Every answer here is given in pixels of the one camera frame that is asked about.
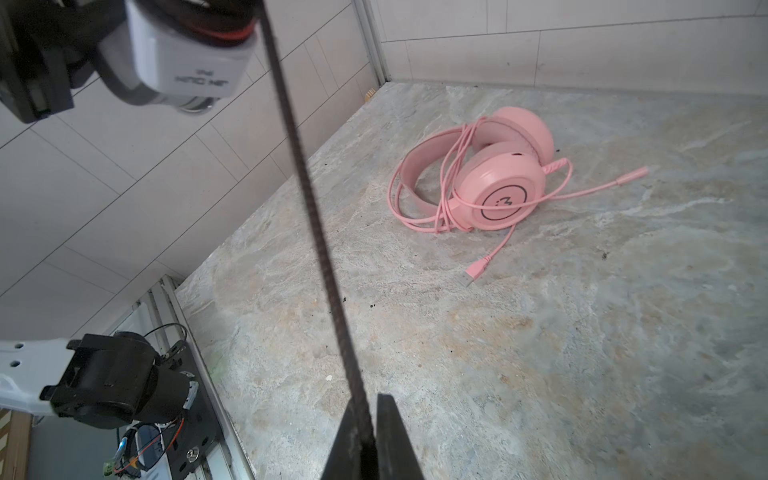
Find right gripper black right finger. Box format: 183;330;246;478
376;394;424;480

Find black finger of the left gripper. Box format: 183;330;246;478
1;1;126;124

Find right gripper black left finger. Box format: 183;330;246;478
320;401;363;480

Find white black headphones with cable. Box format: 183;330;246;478
124;1;377;460

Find pink cat-ear headphones with cable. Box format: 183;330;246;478
386;106;651;282

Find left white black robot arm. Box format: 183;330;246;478
1;1;214;429

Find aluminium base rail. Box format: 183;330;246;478
108;275;254;479

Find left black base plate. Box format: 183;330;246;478
163;340;222;480

